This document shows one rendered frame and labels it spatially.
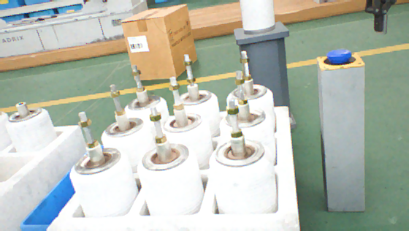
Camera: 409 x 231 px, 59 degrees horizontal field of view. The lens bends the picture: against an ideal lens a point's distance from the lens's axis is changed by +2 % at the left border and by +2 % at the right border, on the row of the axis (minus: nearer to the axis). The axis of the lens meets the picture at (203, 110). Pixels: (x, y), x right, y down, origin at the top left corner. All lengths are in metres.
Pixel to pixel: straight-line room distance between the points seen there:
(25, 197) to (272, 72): 0.70
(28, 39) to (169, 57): 1.40
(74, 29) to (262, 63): 1.89
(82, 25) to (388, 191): 2.26
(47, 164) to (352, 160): 0.65
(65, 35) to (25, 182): 2.00
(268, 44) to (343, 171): 0.43
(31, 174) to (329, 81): 0.63
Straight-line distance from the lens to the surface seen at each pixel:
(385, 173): 0.94
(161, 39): 1.73
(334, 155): 0.74
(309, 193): 0.87
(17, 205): 0.84
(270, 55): 1.04
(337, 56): 0.67
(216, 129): 0.77
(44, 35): 2.83
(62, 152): 0.94
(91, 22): 2.69
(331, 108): 0.69
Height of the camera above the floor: 0.53
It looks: 23 degrees down
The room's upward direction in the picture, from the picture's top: 11 degrees counter-clockwise
